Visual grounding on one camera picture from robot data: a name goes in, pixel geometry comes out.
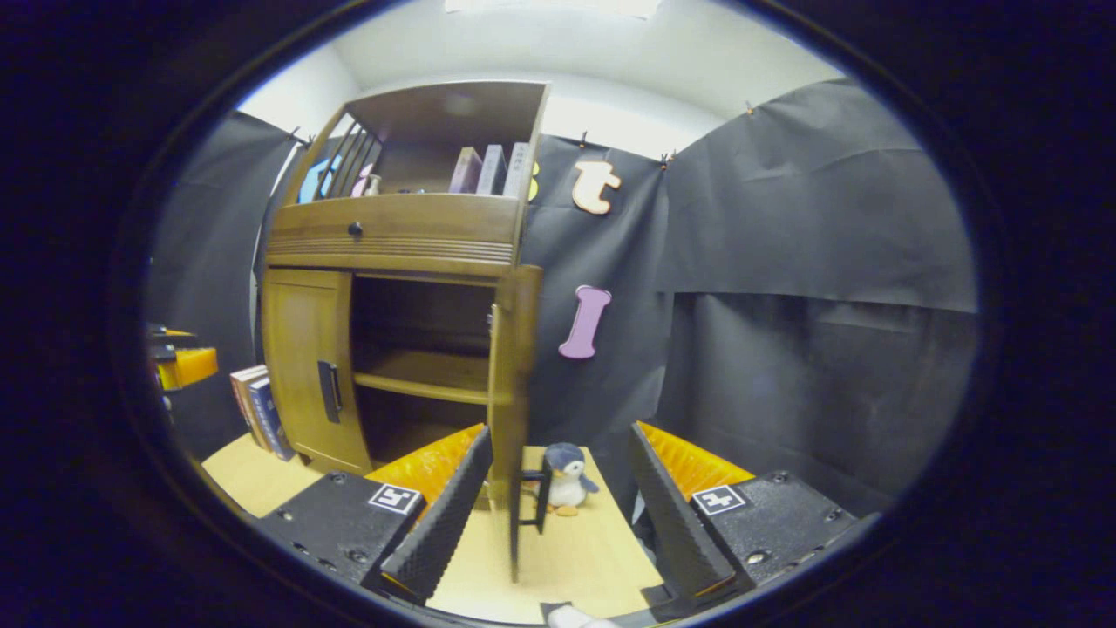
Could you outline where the dark blue book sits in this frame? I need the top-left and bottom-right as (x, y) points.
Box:
(248, 377), (296, 461)

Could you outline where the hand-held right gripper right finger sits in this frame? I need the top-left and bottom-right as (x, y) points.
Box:
(628, 421), (860, 604)

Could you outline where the black backdrop cloth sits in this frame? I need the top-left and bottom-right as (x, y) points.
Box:
(144, 78), (977, 515)

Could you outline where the wooden double-door shoe cabinet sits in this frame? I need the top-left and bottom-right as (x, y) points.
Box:
(259, 80), (552, 489)

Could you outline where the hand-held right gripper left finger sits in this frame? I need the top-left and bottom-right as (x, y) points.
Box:
(257, 425), (494, 604)

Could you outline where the wooden shoe cabinet door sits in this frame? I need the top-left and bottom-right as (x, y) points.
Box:
(262, 269), (374, 476)
(487, 264), (552, 584)

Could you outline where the penguin plush toy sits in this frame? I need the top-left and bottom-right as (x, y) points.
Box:
(542, 442), (601, 517)

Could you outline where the grey upright book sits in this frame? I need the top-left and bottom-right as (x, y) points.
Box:
(477, 144), (507, 196)

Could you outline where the white upright book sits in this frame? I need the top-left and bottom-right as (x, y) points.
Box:
(503, 142), (531, 198)

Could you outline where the red and white book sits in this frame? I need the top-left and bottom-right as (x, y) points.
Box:
(229, 365), (269, 441)

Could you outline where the large ceiling light panel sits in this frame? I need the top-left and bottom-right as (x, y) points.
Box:
(445, 0), (663, 18)

